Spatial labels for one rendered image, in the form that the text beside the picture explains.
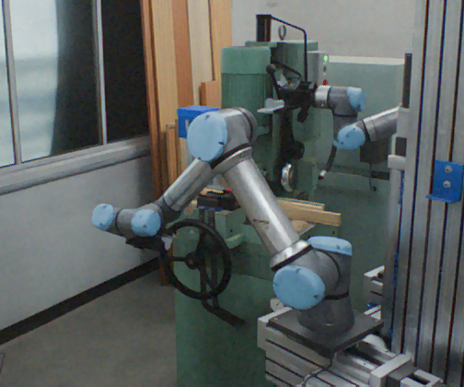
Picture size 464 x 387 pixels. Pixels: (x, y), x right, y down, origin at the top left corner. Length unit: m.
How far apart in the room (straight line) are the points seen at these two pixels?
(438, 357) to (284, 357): 0.42
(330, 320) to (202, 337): 0.93
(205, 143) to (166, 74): 2.30
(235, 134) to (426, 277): 0.60
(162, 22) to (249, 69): 1.64
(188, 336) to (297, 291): 1.10
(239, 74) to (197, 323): 0.96
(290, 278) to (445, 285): 0.39
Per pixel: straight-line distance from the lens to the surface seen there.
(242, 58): 2.25
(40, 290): 3.56
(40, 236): 3.47
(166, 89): 3.83
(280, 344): 1.83
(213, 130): 1.54
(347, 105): 2.06
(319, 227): 2.31
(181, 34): 4.02
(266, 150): 2.43
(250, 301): 2.35
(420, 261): 1.69
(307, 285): 1.51
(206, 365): 2.58
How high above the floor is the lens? 1.60
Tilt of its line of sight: 15 degrees down
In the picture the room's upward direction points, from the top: straight up
